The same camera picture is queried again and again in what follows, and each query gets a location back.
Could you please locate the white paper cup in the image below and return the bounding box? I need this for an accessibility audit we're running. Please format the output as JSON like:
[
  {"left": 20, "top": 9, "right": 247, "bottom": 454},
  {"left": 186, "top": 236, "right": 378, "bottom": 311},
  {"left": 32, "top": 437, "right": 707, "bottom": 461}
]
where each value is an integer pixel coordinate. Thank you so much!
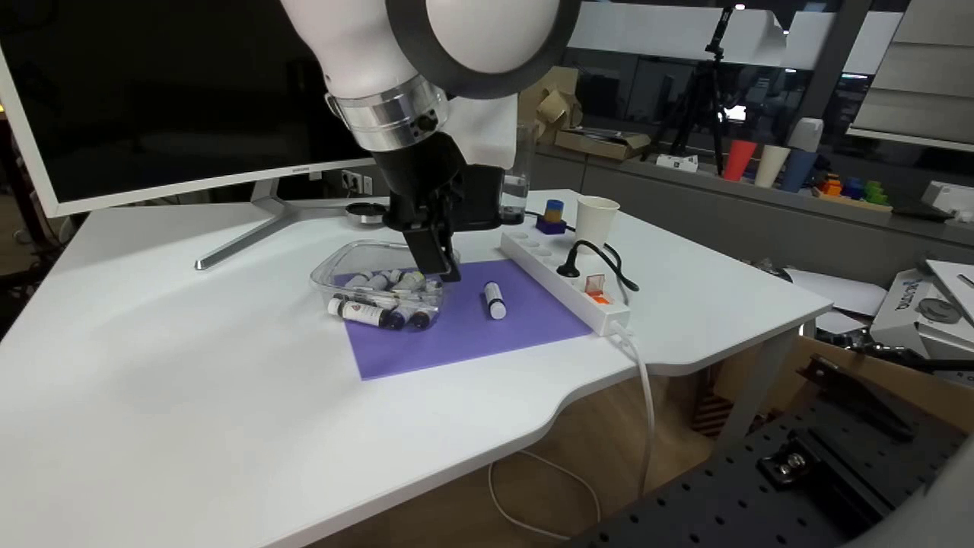
[{"left": 574, "top": 196, "right": 625, "bottom": 250}]

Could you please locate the blue plastic cup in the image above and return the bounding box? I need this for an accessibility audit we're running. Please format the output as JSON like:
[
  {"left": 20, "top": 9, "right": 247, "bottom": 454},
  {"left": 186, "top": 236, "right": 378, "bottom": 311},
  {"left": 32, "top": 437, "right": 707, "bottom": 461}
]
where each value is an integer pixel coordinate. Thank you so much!
[{"left": 776, "top": 146, "right": 821, "bottom": 196}]

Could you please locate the white cable loop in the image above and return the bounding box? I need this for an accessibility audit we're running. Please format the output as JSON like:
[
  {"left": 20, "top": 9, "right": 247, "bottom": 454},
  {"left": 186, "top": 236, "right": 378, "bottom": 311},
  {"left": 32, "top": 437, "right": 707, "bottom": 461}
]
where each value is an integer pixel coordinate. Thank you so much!
[{"left": 485, "top": 445, "right": 606, "bottom": 548}]

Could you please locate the white monitor stand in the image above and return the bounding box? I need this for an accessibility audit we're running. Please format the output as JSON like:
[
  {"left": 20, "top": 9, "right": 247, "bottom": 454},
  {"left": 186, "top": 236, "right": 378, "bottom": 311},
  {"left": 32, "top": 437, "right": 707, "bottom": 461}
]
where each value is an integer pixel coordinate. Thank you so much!
[{"left": 191, "top": 180, "right": 311, "bottom": 273}]

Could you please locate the tall black tripod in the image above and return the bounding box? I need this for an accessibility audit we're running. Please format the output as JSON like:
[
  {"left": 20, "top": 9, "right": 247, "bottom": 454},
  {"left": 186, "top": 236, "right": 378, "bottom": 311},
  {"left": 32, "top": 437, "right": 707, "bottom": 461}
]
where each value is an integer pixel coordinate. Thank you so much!
[{"left": 662, "top": 0, "right": 756, "bottom": 177}]

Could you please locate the single battery on mat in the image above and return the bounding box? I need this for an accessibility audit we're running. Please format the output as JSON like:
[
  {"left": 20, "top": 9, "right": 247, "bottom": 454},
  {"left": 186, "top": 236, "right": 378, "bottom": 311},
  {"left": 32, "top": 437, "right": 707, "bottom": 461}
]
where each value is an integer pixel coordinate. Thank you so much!
[{"left": 476, "top": 281, "right": 512, "bottom": 327}]

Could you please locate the small dark round dish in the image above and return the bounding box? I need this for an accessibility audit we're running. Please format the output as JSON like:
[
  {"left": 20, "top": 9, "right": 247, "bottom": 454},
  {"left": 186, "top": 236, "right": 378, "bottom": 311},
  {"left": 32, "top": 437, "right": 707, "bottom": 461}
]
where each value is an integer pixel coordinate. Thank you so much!
[{"left": 342, "top": 199, "right": 393, "bottom": 227}]

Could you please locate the black perforated mounting board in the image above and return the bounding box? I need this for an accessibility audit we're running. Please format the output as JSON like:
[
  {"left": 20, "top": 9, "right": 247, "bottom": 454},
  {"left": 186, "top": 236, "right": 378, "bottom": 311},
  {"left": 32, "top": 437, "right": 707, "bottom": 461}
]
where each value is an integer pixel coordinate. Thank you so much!
[{"left": 565, "top": 354, "right": 971, "bottom": 548}]

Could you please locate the black power cable with plug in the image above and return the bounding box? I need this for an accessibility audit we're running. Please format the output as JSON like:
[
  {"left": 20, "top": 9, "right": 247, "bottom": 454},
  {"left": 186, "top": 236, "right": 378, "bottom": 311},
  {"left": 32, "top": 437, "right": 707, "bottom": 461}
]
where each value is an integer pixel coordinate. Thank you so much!
[{"left": 555, "top": 205, "right": 641, "bottom": 299}]

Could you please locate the purple mat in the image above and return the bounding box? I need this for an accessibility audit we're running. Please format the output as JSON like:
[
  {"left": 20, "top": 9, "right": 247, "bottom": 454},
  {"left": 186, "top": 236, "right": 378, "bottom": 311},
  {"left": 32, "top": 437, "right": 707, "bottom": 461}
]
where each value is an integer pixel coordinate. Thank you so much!
[{"left": 342, "top": 257, "right": 597, "bottom": 384}]

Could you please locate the cream plastic cup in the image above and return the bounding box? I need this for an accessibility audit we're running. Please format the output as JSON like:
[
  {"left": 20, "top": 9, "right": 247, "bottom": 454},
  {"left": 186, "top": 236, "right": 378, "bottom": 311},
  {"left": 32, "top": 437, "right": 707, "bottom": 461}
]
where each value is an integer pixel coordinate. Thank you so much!
[{"left": 751, "top": 139, "right": 793, "bottom": 193}]

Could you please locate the brown cardboard box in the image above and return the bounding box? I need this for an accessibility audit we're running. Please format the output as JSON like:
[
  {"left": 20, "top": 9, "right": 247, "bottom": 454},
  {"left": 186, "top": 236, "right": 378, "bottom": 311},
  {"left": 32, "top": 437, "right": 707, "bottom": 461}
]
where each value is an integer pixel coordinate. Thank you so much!
[{"left": 516, "top": 64, "right": 585, "bottom": 146}]

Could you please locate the stack of white papers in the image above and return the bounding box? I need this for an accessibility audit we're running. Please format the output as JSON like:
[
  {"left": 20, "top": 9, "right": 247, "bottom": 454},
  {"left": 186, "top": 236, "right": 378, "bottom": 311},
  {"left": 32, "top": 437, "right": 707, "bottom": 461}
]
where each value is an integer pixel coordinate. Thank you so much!
[{"left": 868, "top": 257, "right": 974, "bottom": 360}]

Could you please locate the white power strip cable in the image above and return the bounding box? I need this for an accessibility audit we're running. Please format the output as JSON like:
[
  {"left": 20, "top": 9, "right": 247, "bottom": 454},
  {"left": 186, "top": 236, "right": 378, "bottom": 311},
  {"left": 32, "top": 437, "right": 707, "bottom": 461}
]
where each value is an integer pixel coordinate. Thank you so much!
[{"left": 606, "top": 329, "right": 662, "bottom": 501}]

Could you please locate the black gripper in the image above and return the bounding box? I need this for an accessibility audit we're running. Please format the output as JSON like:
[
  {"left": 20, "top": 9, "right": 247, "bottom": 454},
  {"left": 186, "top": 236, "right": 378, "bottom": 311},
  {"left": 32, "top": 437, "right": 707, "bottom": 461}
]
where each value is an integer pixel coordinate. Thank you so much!
[{"left": 375, "top": 132, "right": 509, "bottom": 285}]

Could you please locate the clear plastic container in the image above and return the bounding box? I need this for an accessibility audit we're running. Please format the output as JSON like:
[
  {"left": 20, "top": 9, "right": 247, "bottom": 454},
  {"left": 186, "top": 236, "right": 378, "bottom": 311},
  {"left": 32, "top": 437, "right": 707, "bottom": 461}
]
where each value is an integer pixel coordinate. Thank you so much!
[{"left": 307, "top": 239, "right": 449, "bottom": 339}]

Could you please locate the large white-framed monitor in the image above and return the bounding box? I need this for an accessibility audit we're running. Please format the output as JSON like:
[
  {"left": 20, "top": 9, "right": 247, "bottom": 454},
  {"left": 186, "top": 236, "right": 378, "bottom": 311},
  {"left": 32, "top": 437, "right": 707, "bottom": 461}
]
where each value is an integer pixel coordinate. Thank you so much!
[{"left": 0, "top": 0, "right": 394, "bottom": 222}]

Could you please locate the white tube black band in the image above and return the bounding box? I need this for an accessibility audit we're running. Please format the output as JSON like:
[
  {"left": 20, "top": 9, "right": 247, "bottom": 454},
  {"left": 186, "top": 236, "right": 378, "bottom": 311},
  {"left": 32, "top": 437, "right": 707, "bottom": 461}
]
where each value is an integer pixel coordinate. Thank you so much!
[
  {"left": 400, "top": 301, "right": 437, "bottom": 335},
  {"left": 326, "top": 292, "right": 400, "bottom": 332}
]

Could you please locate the red plastic cup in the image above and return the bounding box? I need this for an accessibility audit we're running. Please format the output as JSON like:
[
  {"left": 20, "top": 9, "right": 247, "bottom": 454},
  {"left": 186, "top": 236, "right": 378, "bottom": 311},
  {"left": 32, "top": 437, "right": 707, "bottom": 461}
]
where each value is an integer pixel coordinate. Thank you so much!
[{"left": 718, "top": 138, "right": 762, "bottom": 187}]

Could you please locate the white power strip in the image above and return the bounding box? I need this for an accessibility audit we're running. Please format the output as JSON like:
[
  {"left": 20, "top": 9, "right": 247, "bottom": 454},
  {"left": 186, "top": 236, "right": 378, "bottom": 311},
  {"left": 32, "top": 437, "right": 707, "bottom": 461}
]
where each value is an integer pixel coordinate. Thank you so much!
[{"left": 495, "top": 222, "right": 635, "bottom": 340}]

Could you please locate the grey cabinet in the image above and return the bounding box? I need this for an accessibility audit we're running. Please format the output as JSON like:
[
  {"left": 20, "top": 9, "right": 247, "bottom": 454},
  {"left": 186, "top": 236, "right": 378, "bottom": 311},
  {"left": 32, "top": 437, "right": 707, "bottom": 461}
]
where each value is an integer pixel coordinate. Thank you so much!
[{"left": 525, "top": 150, "right": 974, "bottom": 292}]

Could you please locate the grey table leg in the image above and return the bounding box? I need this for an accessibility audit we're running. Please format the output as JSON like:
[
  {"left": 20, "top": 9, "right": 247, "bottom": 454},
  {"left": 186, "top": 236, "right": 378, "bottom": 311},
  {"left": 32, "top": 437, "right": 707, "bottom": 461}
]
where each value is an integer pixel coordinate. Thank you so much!
[{"left": 708, "top": 323, "right": 807, "bottom": 451}]

